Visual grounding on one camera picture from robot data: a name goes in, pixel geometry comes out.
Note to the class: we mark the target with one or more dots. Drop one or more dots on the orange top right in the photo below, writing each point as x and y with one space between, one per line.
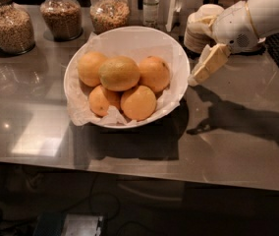
154 73

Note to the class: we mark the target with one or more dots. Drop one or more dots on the small orange bottom left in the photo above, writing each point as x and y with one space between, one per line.
101 98

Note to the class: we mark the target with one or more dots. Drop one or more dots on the greenish orange center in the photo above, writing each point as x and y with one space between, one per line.
119 73

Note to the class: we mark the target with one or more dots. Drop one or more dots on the white ceramic bowl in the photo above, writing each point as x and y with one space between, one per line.
178 63

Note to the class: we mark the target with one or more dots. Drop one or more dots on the glass jar colourful cereal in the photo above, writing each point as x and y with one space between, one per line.
109 14

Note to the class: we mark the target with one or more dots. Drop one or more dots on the middle glass cereal jar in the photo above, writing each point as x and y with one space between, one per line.
63 18

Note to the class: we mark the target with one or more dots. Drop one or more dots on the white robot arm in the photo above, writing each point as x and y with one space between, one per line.
264 17

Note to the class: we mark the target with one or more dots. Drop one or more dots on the short stack paper bowls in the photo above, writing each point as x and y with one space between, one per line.
255 48

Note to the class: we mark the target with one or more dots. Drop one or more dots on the grey box under table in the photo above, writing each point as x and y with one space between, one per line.
67 224

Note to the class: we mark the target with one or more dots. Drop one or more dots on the large glass cereal jar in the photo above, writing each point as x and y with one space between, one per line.
16 31

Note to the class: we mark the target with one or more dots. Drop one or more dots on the orange bottom right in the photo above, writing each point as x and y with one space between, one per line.
138 103

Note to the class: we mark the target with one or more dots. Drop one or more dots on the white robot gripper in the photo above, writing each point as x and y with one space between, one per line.
234 27

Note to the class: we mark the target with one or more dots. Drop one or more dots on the clear glass bottle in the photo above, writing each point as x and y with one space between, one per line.
150 9

